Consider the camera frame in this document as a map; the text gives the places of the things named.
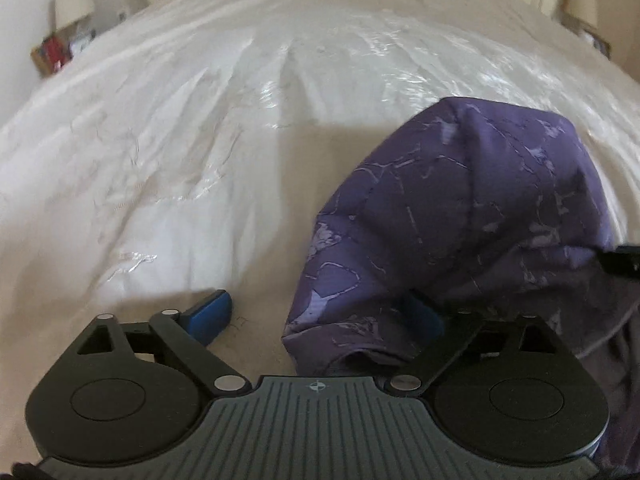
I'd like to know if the cream satin bedspread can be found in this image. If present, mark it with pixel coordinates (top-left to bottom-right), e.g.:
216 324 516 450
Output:
0 0 640 461

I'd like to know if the purple patterned hooded jacket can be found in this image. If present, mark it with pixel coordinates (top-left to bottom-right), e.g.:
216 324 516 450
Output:
281 96 640 473

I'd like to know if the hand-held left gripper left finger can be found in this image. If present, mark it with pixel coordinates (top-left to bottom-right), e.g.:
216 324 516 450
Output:
75 289 252 394

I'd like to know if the cream table lamp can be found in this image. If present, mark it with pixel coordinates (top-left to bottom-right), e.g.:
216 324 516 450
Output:
54 0 96 30
562 0 599 26

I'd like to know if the small white clock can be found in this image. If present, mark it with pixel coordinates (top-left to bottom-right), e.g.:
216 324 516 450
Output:
70 29 97 57

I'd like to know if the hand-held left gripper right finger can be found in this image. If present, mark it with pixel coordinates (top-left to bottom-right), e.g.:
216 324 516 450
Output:
389 290 567 395

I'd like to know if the wooden photo frame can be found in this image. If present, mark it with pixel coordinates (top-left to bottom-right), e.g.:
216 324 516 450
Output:
585 30 612 59

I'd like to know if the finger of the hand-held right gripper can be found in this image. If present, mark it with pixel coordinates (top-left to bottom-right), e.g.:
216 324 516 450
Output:
597 245 640 277

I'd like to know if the red picture frame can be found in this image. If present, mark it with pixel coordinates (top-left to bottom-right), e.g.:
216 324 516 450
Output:
30 35 72 77

